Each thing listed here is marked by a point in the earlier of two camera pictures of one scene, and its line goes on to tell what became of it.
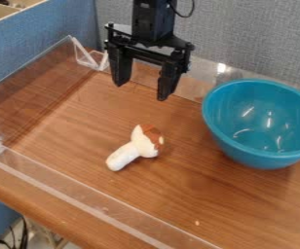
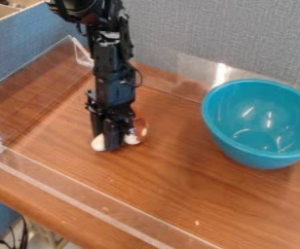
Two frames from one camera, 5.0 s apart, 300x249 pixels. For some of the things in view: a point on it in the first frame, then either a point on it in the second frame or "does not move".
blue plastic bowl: x=262 y=123 does not move
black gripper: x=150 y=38 → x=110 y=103
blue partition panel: x=16 y=39 does not move
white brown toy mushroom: x=144 y=144 → x=132 y=136
